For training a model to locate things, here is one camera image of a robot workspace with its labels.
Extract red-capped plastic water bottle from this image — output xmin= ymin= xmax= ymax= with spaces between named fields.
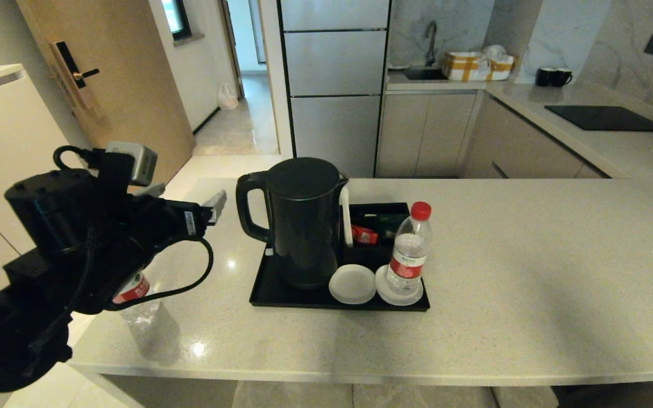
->
xmin=386 ymin=201 xmax=433 ymax=296
xmin=112 ymin=271 xmax=163 ymax=329

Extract chrome kitchen faucet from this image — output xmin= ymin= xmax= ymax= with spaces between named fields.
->
xmin=424 ymin=20 xmax=438 ymax=67

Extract black serving tray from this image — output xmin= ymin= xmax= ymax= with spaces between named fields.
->
xmin=249 ymin=224 xmax=431 ymax=312

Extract steel kitchen sink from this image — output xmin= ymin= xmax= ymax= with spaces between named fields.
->
xmin=404 ymin=67 xmax=448 ymax=81

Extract white stick sachet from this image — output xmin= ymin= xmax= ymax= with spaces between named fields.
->
xmin=340 ymin=186 xmax=354 ymax=248

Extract dark framed window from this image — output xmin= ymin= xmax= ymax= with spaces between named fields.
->
xmin=161 ymin=0 xmax=192 ymax=43

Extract black door lock handle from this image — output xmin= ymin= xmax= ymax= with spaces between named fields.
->
xmin=50 ymin=41 xmax=100 ymax=112

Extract silver refrigerator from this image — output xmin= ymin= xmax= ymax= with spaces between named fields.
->
xmin=278 ymin=0 xmax=392 ymax=179

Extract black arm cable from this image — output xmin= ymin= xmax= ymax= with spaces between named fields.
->
xmin=20 ymin=146 xmax=215 ymax=375

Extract white paper coaster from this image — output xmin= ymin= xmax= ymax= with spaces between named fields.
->
xmin=329 ymin=263 xmax=377 ymax=305
xmin=375 ymin=265 xmax=425 ymax=307

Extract white tied plastic bag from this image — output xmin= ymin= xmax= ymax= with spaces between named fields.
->
xmin=217 ymin=82 xmax=240 ymax=110

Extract beige kitchen base cabinets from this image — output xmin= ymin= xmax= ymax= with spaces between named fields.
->
xmin=376 ymin=90 xmax=610 ymax=180

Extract cardboard box with yellow tape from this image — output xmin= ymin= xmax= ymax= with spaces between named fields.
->
xmin=443 ymin=51 xmax=515 ymax=82

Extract light wooden door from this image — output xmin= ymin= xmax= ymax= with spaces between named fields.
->
xmin=16 ymin=0 xmax=196 ymax=216

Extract black induction cooktop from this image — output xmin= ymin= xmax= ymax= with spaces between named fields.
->
xmin=544 ymin=105 xmax=653 ymax=133

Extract black electric kettle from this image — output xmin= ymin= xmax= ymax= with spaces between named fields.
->
xmin=235 ymin=157 xmax=350 ymax=290

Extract black condiment holder box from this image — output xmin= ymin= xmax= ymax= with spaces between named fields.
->
xmin=341 ymin=202 xmax=411 ymax=266

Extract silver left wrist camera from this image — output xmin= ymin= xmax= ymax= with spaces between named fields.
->
xmin=105 ymin=141 xmax=158 ymax=187

